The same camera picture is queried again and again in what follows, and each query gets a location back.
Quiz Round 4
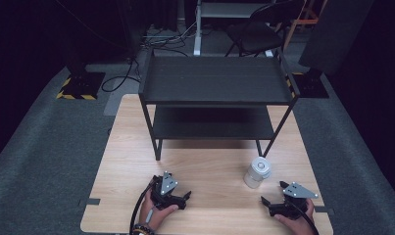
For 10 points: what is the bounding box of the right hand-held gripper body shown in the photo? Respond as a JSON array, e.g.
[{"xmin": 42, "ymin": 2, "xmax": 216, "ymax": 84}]
[{"xmin": 269, "ymin": 181, "xmax": 320, "ymax": 220}]

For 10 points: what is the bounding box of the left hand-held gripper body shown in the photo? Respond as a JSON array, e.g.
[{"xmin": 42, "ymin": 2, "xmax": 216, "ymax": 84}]
[{"xmin": 150, "ymin": 170, "xmax": 187, "ymax": 211}]

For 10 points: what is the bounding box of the person's left hand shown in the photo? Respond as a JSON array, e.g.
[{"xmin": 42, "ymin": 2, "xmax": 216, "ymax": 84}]
[{"xmin": 139, "ymin": 190, "xmax": 179, "ymax": 230}]

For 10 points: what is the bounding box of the person's right hand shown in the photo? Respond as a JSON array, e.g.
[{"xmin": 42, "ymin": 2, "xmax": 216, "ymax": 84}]
[{"xmin": 273, "ymin": 199, "xmax": 318, "ymax": 235}]

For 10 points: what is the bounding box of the clear plastic jar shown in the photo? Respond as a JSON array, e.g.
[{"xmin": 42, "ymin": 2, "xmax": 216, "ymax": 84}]
[{"xmin": 243, "ymin": 156, "xmax": 272, "ymax": 190}]

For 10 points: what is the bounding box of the striped black stand base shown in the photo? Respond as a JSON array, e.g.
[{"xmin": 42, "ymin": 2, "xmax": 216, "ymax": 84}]
[
  {"xmin": 55, "ymin": 48, "xmax": 107, "ymax": 101},
  {"xmin": 285, "ymin": 68, "xmax": 330, "ymax": 100}
]

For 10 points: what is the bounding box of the black metal shelf rack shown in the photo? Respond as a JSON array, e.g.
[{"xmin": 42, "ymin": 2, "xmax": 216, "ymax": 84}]
[{"xmin": 137, "ymin": 47, "xmax": 300, "ymax": 162}]

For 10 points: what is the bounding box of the black folding chair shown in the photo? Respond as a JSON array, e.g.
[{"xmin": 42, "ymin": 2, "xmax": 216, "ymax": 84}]
[{"xmin": 223, "ymin": 0, "xmax": 305, "ymax": 59}]

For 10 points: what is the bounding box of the grey panel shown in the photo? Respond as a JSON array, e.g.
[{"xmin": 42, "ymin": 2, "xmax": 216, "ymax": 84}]
[{"xmin": 297, "ymin": 0, "xmax": 376, "ymax": 76}]

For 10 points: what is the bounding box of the wooden stool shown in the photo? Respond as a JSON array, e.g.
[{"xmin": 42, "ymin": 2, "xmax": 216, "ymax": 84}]
[{"xmin": 282, "ymin": 0, "xmax": 328, "ymax": 51}]

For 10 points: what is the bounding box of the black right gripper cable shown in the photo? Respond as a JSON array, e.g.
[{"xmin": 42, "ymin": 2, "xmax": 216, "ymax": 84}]
[{"xmin": 291, "ymin": 200, "xmax": 321, "ymax": 235}]

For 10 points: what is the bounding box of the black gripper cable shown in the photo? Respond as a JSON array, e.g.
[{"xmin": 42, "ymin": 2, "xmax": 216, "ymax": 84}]
[
  {"xmin": 128, "ymin": 182, "xmax": 154, "ymax": 235},
  {"xmin": 291, "ymin": 200, "xmax": 321, "ymax": 235}
]

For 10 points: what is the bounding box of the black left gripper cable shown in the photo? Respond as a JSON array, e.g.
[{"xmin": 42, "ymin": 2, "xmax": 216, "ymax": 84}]
[{"xmin": 128, "ymin": 182, "xmax": 154, "ymax": 235}]

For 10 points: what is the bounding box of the beaded bracelet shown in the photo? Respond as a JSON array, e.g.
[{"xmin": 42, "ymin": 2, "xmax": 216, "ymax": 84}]
[{"xmin": 131, "ymin": 222, "xmax": 156, "ymax": 235}]

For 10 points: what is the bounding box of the black floor cable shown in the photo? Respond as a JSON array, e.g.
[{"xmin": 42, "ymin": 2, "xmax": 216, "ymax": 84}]
[{"xmin": 101, "ymin": 57, "xmax": 142, "ymax": 93}]

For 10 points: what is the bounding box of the bundle of floor cables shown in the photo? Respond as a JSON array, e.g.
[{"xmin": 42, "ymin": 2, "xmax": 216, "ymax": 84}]
[{"xmin": 141, "ymin": 21, "xmax": 199, "ymax": 57}]

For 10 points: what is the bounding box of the white desk frame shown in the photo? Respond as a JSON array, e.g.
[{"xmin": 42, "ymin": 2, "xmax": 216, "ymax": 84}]
[{"xmin": 192, "ymin": 0, "xmax": 275, "ymax": 57}]

